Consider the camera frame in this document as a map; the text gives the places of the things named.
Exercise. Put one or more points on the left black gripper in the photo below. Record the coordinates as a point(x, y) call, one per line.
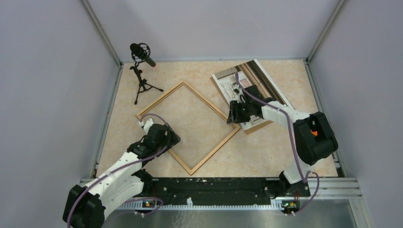
point(174, 139)

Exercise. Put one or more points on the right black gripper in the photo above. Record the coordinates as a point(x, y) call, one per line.
point(235, 117)

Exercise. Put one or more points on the brown cardboard backing board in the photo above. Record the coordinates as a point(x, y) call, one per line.
point(255, 125)

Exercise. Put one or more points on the wooden picture frame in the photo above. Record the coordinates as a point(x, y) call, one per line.
point(200, 124)

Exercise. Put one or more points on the printed photo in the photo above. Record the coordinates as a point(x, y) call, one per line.
point(251, 76)

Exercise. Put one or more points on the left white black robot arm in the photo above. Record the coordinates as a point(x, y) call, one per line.
point(88, 206)

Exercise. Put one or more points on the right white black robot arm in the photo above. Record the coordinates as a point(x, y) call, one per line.
point(311, 136)

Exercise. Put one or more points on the orange small object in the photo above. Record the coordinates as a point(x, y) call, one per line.
point(314, 133)

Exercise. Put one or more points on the black microphone on tripod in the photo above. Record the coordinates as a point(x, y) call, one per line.
point(140, 53)

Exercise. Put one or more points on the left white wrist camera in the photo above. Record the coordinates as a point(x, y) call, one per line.
point(146, 123)

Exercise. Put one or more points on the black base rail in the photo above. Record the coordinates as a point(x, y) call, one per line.
point(223, 191)

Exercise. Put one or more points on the aluminium front rail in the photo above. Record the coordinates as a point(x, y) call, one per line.
point(321, 189)

